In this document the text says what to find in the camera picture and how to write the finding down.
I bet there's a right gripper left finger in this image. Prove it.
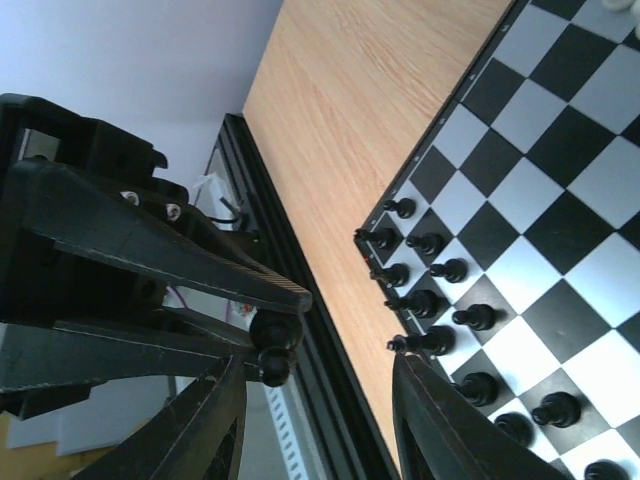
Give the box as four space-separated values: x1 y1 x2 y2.
74 356 247 480

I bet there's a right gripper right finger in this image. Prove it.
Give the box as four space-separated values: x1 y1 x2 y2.
392 355 565 479

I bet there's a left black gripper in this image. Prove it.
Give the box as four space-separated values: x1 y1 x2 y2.
1 93 296 418

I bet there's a black pawn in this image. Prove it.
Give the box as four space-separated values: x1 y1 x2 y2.
249 310 303 387
405 233 443 255

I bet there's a black and white chessboard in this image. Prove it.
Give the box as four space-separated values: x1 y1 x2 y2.
355 1 639 479

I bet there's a black bishop piece standing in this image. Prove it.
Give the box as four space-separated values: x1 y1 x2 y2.
384 289 440 318

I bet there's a black knight piece standing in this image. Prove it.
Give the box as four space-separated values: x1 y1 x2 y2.
369 263 410 287

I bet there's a black left corner rook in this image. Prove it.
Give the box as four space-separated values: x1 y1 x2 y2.
354 227 398 250

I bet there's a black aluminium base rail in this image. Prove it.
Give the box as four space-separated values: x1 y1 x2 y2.
209 114 399 479

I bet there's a white slotted cable duct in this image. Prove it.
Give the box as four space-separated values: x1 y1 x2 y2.
264 386 310 480

